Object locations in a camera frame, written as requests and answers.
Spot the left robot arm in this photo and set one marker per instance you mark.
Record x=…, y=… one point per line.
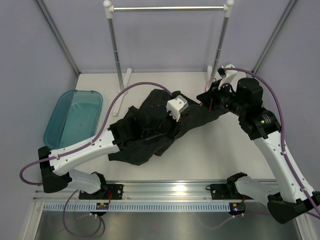
x=60, y=172

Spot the white and silver clothes rack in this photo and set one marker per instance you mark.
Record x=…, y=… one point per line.
x=110, y=9

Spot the black pinstriped shirt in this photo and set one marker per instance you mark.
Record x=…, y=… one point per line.
x=195, y=117

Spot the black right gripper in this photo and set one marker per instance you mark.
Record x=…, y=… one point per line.
x=210, y=98

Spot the teal plastic tray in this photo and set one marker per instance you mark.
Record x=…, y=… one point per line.
x=74, y=118

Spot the aluminium frame post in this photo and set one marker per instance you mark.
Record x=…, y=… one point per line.
x=44, y=10
x=274, y=35

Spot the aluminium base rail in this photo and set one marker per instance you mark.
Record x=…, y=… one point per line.
x=145, y=191

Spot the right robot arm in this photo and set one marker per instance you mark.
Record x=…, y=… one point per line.
x=293, y=196

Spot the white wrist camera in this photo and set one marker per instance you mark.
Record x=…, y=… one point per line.
x=227, y=74
x=176, y=106

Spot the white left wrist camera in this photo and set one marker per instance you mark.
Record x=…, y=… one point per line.
x=176, y=106

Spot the white slotted cable duct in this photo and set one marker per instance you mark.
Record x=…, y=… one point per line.
x=138, y=207

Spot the left aluminium frame post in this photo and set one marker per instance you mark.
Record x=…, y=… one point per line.
x=44, y=10

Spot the pink wire hanger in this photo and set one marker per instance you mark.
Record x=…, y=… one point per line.
x=209, y=83

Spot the right aluminium frame post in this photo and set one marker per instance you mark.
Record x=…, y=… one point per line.
x=274, y=35

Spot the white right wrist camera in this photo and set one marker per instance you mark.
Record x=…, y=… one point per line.
x=227, y=74

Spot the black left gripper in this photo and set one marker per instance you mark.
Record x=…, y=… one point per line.
x=177, y=127

